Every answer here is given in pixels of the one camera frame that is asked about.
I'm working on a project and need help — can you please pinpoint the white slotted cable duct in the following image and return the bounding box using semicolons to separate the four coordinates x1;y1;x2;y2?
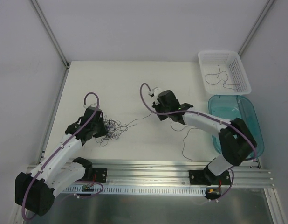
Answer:
63;184;206;196

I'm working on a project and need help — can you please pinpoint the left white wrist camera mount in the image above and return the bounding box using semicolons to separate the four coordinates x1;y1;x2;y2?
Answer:
83;103;97;109

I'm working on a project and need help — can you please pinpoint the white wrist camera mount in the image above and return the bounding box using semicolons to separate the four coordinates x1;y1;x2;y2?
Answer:
83;103;97;109
148;87;162;105

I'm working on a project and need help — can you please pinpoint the left aluminium frame post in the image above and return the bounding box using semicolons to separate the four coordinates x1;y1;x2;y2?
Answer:
29;0;70;69

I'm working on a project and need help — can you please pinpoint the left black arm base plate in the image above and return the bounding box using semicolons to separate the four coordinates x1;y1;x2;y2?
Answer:
82;168;108;183

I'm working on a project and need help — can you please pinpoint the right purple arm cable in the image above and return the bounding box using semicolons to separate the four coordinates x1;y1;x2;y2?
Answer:
140;83;258;203

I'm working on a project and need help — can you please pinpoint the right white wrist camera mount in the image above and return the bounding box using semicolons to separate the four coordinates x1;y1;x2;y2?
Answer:
148;87;162;105

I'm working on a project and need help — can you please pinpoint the aluminium frame post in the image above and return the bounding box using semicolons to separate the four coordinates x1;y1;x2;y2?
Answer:
29;0;70;69
238;0;276;56

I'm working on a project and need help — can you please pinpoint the aluminium mounting rail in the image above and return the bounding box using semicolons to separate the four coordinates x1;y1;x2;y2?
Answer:
23;149;274;189

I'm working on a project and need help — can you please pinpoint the thin dark cable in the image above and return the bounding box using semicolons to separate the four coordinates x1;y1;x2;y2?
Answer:
125;113;195;162
204;64;241;91

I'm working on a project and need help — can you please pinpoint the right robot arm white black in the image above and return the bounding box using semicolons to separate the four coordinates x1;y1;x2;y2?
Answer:
149;87;257;186

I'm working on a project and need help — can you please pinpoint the teal transparent plastic tray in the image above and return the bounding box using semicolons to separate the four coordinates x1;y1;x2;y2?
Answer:
208;95;265;157

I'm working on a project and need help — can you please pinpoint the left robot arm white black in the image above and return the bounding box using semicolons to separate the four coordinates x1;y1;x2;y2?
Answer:
15;106;107;216

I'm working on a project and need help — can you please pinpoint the bundle of thin cables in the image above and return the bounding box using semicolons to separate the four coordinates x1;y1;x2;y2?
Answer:
95;118;128;148

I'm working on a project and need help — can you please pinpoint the white perforated plastic basket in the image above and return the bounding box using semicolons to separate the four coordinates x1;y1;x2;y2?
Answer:
198;50;252;96

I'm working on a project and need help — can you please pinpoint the right aluminium frame post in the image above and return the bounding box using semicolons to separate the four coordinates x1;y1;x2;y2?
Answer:
238;0;276;56

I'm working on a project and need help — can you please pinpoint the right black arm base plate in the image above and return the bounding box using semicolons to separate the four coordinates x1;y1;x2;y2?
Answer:
189;169;231;186

